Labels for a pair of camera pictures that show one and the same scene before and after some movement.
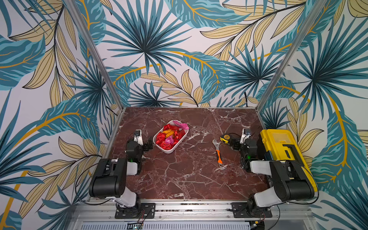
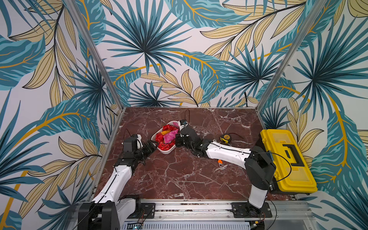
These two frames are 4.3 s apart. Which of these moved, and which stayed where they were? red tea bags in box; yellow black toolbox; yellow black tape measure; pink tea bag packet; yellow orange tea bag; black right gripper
Moved: black right gripper; pink tea bag packet
Stayed: yellow black toolbox; red tea bags in box; yellow black tape measure; yellow orange tea bag
